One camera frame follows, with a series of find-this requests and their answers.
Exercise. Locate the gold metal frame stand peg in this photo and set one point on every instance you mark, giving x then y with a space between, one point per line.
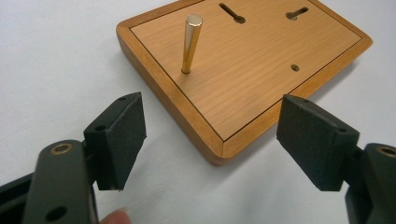
190 43

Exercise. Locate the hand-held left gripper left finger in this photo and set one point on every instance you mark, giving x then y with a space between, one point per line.
120 140

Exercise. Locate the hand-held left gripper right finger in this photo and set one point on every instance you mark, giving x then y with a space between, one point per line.
314 143

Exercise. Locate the wooden picture frame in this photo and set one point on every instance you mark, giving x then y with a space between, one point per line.
249 77

